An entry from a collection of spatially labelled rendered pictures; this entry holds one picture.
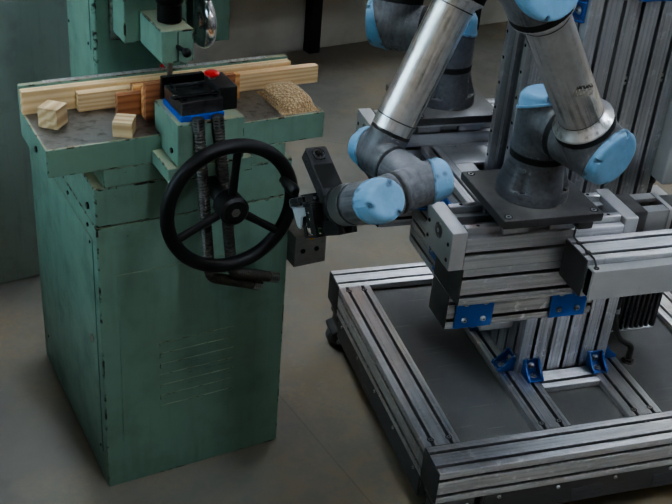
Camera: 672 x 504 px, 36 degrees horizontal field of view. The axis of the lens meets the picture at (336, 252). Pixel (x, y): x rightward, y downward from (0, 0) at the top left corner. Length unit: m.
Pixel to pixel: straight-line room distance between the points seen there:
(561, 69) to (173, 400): 1.20
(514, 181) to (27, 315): 1.62
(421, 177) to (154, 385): 0.95
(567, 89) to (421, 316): 1.12
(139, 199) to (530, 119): 0.80
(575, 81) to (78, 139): 0.95
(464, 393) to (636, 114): 0.78
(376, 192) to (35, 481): 1.28
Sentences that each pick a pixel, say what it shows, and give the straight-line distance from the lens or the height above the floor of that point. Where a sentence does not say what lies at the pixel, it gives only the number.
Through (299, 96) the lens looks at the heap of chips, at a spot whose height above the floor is 0.93.
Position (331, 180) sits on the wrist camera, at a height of 0.94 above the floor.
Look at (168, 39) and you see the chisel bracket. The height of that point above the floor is 1.05.
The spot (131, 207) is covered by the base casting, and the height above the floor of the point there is 0.75.
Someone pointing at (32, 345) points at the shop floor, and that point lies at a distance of 3.07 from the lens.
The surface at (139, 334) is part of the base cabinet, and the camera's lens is 2.35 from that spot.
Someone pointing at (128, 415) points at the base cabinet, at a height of 0.21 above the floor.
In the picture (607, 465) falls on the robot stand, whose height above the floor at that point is 0.17.
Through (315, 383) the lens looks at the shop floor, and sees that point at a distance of 2.91.
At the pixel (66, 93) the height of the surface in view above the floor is 0.94.
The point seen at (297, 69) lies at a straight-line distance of 2.38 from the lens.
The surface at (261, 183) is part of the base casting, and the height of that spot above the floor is 0.75.
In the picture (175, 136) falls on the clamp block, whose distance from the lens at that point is 2.04.
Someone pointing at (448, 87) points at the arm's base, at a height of 0.87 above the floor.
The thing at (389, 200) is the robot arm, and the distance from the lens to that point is 1.71.
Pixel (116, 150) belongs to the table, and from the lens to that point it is 2.11.
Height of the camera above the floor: 1.79
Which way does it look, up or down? 31 degrees down
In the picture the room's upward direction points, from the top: 5 degrees clockwise
